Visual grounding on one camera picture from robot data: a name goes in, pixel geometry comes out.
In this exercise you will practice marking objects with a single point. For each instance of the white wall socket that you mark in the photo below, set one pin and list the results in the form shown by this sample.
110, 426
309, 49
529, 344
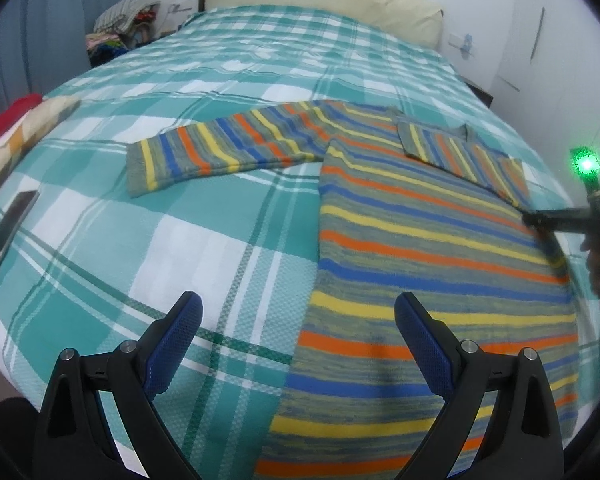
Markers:
454, 38

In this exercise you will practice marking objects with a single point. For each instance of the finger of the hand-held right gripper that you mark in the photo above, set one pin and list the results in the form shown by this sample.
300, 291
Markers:
555, 220

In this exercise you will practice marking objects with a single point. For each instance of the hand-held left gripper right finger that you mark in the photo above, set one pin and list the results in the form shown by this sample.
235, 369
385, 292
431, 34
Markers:
425, 345

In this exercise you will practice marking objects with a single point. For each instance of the small blue wall ornament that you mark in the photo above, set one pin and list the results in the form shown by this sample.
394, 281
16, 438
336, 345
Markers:
466, 44

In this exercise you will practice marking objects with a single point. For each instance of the bed with teal checked sheet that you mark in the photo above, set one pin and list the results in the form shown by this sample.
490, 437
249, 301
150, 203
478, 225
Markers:
180, 240

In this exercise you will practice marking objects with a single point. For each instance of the folded cream patterned cloth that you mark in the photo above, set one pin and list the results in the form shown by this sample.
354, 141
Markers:
30, 125

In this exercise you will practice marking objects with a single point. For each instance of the white wardrobe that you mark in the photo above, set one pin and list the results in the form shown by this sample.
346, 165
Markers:
555, 60

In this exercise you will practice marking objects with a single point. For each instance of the striped knit sweater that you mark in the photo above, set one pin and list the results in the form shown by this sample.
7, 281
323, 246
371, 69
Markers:
405, 235

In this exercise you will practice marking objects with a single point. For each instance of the dark wooden nightstand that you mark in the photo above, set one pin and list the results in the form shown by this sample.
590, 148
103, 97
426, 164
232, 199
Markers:
480, 91

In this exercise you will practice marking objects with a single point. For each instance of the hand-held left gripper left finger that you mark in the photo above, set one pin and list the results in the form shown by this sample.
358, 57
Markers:
172, 345

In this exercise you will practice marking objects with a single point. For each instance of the blue-grey curtain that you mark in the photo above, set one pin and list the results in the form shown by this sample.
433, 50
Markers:
55, 20

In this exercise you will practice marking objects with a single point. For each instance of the long cream pillow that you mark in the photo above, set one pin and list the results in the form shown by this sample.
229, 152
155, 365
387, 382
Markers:
330, 2

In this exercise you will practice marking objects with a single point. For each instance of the black smartphone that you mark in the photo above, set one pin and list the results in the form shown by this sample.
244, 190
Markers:
5, 235

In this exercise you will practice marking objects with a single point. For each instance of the pile of mixed clothes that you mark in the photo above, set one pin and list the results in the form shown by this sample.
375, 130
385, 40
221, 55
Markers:
122, 22

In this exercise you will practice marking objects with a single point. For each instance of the folded red cloth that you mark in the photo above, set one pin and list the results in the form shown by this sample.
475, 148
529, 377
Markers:
5, 120

